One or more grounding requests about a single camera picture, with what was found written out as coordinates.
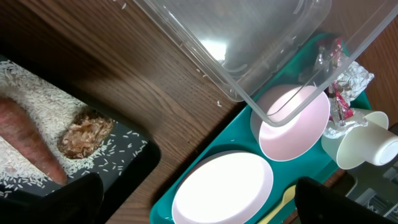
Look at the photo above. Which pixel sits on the crumpled foil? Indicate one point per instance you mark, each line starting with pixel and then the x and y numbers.
pixel 354 80

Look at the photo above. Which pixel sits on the yellow plastic spoon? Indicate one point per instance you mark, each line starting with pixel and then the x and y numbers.
pixel 288 196

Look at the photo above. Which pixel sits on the cream cup upside down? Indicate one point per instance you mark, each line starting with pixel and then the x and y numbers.
pixel 380 145

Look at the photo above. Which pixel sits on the red snack wrapper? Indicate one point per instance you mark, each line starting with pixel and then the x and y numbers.
pixel 337 77

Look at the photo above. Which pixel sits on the pink bowl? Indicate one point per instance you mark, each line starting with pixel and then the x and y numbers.
pixel 295 138

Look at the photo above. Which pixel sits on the white rice pile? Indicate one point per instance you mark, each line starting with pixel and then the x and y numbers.
pixel 52 110

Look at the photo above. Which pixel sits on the brown food lump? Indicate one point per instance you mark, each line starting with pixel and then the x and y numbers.
pixel 85 134

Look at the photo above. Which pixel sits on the carrot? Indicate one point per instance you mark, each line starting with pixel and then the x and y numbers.
pixel 21 133

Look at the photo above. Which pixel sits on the black tray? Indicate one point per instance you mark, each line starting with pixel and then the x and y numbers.
pixel 18 175

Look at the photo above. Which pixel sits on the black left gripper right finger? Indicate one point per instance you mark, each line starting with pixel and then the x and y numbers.
pixel 317 204

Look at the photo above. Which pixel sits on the clear plastic bin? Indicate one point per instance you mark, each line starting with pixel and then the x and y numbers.
pixel 276 56

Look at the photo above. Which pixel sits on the pink plate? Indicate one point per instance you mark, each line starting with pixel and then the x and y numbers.
pixel 228 187

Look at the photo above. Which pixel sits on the grey dish rack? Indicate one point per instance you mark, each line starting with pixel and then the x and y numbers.
pixel 375 188

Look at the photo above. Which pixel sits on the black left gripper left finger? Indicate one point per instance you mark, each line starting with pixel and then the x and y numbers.
pixel 77 202

